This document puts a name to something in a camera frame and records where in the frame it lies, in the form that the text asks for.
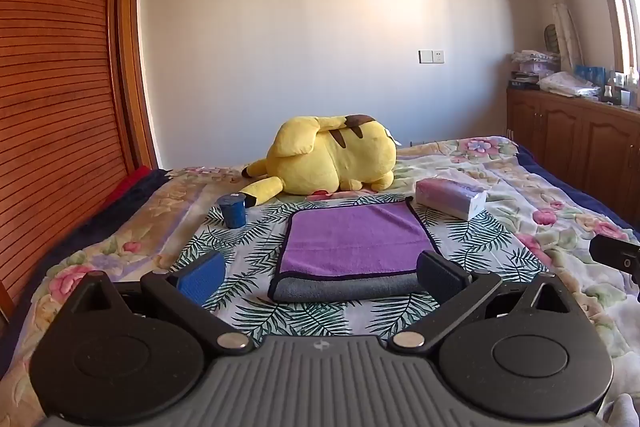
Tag blue boxes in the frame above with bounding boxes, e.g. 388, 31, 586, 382
574, 64, 609, 88

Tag purple towel with black trim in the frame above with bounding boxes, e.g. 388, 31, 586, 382
271, 198, 444, 288

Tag yellow plush toy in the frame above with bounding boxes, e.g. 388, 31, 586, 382
241, 113, 399, 210

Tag group of small bottles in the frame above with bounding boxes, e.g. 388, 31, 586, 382
600, 66, 640, 108

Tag tissue pack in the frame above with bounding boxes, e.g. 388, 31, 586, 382
414, 178, 489, 222

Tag clutter of items on cabinet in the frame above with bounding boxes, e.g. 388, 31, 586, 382
508, 50, 562, 90

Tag white plastic bag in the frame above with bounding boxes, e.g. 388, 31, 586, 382
537, 71, 602, 98

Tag grey towel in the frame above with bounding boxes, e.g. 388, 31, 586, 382
270, 273, 422, 304

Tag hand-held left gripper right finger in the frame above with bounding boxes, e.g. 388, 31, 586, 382
389, 251, 593, 354

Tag leaf print white cloth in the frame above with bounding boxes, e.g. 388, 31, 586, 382
170, 194, 556, 343

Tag blue cylindrical cup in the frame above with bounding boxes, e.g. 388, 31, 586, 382
218, 193, 247, 229

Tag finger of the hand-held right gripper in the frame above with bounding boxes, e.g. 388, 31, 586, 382
589, 234, 640, 284

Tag red cloth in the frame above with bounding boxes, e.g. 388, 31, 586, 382
102, 165, 153, 206

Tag light grey cloth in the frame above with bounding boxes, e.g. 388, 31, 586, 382
598, 393, 640, 427

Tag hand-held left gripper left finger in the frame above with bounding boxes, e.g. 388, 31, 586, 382
50, 249, 253, 354

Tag dark blue blanket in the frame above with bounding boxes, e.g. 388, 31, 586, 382
515, 144, 640, 234

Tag wooden slatted wardrobe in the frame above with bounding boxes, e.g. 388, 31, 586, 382
0, 0, 162, 324

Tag wooden cabinet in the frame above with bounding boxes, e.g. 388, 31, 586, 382
505, 86, 640, 229

